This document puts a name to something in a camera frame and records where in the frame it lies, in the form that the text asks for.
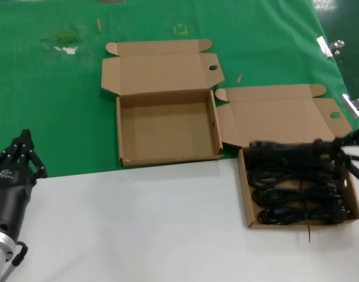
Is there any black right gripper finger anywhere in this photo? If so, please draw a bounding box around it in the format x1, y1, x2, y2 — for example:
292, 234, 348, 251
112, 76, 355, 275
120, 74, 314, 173
333, 127, 359, 147
339, 149, 359, 183

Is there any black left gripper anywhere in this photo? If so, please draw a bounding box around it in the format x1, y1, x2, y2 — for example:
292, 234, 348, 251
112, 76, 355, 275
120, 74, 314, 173
0, 129, 48, 239

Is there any open brown cardboard box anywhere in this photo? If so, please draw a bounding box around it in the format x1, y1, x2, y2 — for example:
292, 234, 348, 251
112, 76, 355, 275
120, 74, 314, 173
100, 39, 226, 168
214, 83, 359, 229

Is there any silver binder clip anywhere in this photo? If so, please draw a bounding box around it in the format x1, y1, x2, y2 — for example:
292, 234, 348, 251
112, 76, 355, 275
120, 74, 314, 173
340, 93, 359, 119
316, 36, 345, 59

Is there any green table cloth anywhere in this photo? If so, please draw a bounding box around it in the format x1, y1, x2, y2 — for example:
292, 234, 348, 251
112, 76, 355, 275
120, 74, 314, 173
0, 0, 359, 179

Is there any thin black tie strap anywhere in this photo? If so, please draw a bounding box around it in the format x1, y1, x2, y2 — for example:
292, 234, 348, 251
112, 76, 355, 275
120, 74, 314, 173
301, 179, 313, 244

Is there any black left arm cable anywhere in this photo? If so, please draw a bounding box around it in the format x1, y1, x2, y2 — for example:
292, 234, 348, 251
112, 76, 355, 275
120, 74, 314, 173
2, 240, 29, 282

